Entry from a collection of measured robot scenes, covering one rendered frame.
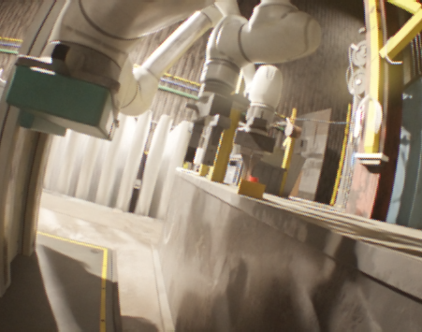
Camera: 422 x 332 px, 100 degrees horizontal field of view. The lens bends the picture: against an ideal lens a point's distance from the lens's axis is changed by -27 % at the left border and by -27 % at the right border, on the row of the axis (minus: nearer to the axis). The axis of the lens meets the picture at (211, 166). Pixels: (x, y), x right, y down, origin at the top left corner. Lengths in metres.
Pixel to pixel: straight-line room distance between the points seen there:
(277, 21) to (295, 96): 10.08
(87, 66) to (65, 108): 0.08
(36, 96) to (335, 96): 12.11
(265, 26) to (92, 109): 0.37
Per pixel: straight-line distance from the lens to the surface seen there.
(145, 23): 0.32
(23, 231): 0.88
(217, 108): 0.51
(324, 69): 12.19
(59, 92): 0.36
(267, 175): 1.80
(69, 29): 0.42
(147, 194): 3.22
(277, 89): 0.81
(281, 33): 0.50
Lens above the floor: 0.75
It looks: 2 degrees up
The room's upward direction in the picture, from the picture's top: 15 degrees clockwise
